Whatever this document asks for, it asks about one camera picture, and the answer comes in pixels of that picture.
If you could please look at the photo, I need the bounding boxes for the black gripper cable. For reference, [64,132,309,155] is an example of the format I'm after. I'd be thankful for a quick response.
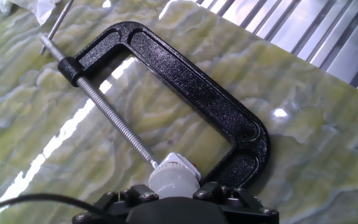
[0,193,117,224]

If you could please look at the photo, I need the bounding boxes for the black C-clamp with steel screw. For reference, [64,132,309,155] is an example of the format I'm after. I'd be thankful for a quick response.
[39,0,270,189]

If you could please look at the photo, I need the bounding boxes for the crumpled white tissue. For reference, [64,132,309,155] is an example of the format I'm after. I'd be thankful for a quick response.
[0,0,62,26]

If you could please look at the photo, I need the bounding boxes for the green marble pattern mat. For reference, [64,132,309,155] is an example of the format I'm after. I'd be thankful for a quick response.
[0,0,358,224]

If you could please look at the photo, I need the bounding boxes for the white light bulb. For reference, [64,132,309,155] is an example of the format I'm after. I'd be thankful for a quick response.
[147,161,201,199]

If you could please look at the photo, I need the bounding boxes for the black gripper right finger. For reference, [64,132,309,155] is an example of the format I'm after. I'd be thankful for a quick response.
[193,182,280,224]

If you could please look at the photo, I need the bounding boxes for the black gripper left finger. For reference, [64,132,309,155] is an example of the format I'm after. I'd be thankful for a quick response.
[71,184,160,224]

